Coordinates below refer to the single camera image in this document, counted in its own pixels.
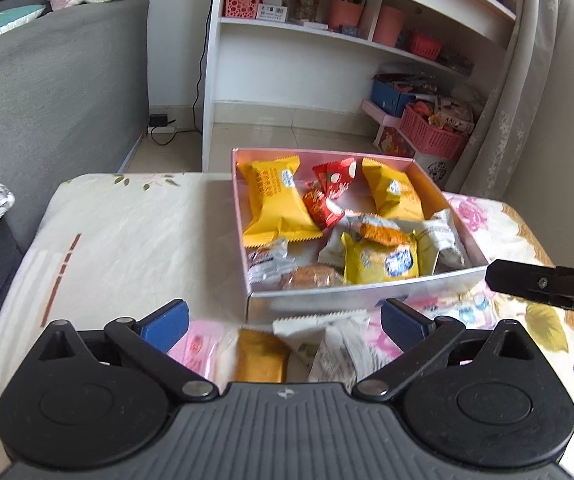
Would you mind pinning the white snack packet nut print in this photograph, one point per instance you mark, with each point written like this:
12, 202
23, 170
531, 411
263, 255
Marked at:
437, 240

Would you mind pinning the pink lattice basket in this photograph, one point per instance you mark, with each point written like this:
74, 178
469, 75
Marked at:
434, 135

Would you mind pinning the pink cardboard box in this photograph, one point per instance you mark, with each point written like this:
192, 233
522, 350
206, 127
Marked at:
317, 305

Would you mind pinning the yellow and blue snack packet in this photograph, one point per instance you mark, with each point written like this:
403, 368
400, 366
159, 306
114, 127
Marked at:
377, 262

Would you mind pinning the pink basket with round holes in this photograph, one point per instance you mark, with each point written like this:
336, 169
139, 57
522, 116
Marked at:
241, 6

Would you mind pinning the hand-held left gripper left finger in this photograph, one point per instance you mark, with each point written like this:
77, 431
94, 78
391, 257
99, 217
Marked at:
167, 322

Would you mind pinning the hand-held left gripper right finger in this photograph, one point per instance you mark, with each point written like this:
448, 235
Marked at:
402, 322

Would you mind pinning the teal pillow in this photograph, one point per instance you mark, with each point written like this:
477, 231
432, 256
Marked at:
2, 22

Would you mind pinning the orange pot with stationery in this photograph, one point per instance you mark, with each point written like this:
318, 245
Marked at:
344, 16

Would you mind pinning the white printed carton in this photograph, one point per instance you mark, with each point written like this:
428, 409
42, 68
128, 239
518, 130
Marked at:
439, 170

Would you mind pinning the black power adapter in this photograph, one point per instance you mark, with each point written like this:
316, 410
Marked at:
158, 120

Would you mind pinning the small red snack packet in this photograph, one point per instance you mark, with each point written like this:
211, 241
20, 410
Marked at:
319, 210

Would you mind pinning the large yellow snack packet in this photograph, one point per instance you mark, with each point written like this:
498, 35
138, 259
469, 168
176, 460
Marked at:
272, 200

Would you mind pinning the plain orange pot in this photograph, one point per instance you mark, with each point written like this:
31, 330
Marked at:
388, 27

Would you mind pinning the white bookshelf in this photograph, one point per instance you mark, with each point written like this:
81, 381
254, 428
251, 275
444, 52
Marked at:
212, 85

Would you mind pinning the red printed box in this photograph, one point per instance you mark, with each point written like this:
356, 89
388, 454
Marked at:
394, 141

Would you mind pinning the grey sofa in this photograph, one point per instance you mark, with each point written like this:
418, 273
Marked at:
57, 85

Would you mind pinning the grey patterned curtain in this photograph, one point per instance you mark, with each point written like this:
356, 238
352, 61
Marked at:
522, 60

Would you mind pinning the white power strip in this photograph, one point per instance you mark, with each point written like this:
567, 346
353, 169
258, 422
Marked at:
162, 130

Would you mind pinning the golden snack packet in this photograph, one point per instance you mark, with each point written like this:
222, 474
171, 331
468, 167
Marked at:
262, 360

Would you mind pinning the white and orange snack packet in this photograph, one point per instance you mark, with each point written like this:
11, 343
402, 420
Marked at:
379, 232

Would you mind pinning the pink snack packet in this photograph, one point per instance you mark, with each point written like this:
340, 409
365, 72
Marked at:
199, 350

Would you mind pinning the plain white snack packet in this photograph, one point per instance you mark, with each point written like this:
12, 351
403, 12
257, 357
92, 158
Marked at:
331, 247

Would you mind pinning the crumpled white snack packet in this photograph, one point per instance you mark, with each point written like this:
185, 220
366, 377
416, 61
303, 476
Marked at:
339, 360

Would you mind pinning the white labelled box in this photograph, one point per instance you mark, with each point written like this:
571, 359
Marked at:
273, 11

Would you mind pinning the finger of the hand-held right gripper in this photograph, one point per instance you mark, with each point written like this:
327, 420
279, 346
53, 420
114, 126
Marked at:
522, 280

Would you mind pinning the flat white snack packet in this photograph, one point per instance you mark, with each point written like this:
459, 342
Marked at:
302, 330

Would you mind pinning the red basket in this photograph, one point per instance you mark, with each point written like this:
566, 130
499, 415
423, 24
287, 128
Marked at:
424, 46

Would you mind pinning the pink tray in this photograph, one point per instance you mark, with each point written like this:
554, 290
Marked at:
379, 112

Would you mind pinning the clear packet brown pastry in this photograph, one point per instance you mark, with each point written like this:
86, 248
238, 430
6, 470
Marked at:
312, 277

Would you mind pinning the blue storage box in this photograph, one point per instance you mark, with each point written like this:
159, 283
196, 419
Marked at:
389, 100

